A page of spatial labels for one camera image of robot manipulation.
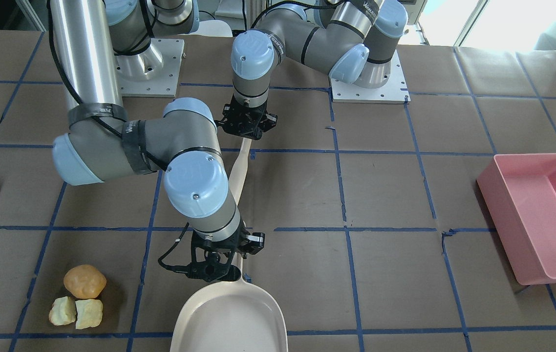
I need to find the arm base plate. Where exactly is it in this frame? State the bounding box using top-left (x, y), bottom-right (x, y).
top-left (330, 51), bottom-right (411, 104)
top-left (115, 39), bottom-right (186, 98)

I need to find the pink plastic bin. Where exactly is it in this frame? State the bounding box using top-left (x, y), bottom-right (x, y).
top-left (477, 153), bottom-right (556, 286)

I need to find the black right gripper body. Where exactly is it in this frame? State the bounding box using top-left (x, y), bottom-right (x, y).
top-left (187, 227), bottom-right (265, 283)

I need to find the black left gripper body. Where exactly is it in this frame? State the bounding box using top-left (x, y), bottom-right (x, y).
top-left (214, 100), bottom-right (278, 140)

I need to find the white plastic dustpan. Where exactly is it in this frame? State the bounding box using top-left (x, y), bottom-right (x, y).
top-left (170, 278), bottom-right (289, 352)

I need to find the yellow bread chunk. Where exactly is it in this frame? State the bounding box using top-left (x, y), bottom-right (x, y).
top-left (48, 296), bottom-right (77, 326)
top-left (75, 299), bottom-right (103, 330)

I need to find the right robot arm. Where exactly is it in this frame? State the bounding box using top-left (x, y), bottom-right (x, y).
top-left (47, 0), bottom-right (265, 283)

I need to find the round brown bread bun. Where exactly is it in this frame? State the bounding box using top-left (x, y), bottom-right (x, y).
top-left (63, 264), bottom-right (107, 299)

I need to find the white hand brush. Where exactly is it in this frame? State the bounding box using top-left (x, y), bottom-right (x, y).
top-left (229, 138), bottom-right (252, 205)

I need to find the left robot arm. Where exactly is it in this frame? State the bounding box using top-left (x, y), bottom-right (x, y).
top-left (216, 0), bottom-right (409, 140)

